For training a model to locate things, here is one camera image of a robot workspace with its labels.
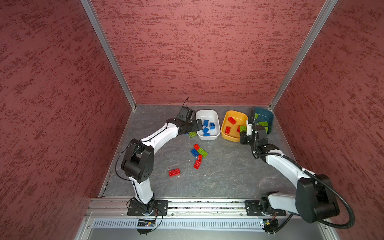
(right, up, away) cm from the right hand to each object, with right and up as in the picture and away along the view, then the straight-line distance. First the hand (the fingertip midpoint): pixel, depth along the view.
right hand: (241, 135), depth 89 cm
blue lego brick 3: (-20, -1, +12) cm, 23 cm away
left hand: (-27, +4, +2) cm, 28 cm away
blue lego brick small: (-21, +2, +15) cm, 26 cm away
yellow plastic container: (+5, +11, +17) cm, 21 cm away
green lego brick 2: (+22, +2, +13) cm, 26 cm away
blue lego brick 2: (-16, +5, +14) cm, 22 cm away
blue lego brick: (-21, +7, +17) cm, 28 cm away
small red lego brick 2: (-27, -9, +8) cm, 30 cm away
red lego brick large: (-40, -22, -4) cm, 46 cm away
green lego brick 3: (+18, +12, +22) cm, 31 cm away
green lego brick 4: (-30, -1, +12) cm, 32 cm away
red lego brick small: (0, +9, +21) cm, 22 cm away
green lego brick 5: (-23, -12, +5) cm, 27 cm away
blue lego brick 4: (-28, -12, +5) cm, 31 cm away
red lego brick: (-26, -17, 0) cm, 31 cm away
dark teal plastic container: (+26, +11, +25) cm, 38 cm away
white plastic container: (-15, +12, +21) cm, 28 cm away
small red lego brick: (-5, +2, +14) cm, 15 cm away
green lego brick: (+22, +7, +18) cm, 30 cm away
